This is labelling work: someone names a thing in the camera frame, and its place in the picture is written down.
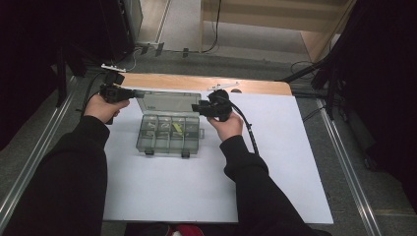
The person's right hand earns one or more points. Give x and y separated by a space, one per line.
228 128

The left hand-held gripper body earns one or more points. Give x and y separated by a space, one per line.
114 93

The grey transparent compartment box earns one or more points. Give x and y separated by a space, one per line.
170 146

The white table sheet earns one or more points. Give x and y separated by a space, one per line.
278 147

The person's left hand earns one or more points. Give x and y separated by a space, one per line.
100 110

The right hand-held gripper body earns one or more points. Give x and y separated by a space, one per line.
219 106

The metal floor rail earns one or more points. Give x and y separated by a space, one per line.
49 131
347 173

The dark round table grommet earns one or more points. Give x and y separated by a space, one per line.
236 91

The person's red garment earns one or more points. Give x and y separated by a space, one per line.
187 231

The light wooden furniture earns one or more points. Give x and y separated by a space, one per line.
262 13

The grey cabinet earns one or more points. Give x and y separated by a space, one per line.
134 16

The small yellow-green plastic stick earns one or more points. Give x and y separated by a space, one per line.
177 127

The black curtain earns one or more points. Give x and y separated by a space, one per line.
26 49
387 82

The black metal stand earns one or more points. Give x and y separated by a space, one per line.
61 82
331 95

